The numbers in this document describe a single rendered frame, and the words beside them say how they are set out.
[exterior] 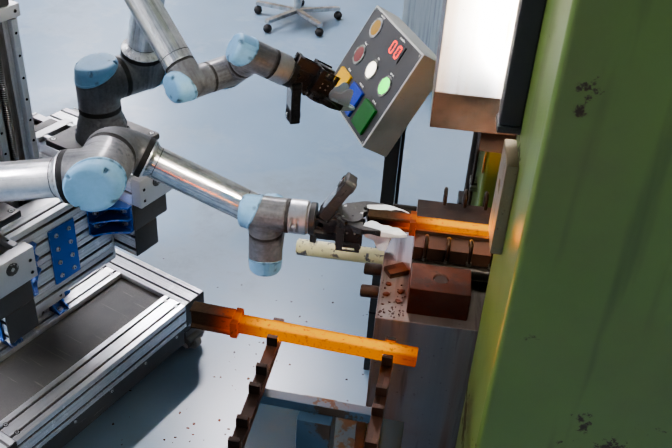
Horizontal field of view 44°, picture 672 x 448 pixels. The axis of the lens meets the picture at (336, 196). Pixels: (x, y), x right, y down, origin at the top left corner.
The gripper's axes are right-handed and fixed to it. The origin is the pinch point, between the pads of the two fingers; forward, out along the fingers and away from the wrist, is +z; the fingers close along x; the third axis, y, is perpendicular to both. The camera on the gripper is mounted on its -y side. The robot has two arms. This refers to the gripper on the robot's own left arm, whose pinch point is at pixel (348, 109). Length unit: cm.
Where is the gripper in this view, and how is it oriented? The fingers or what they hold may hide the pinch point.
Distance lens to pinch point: 213.5
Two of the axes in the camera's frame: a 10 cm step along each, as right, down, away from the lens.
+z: 8.0, 3.1, 5.1
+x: -3.0, -5.4, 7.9
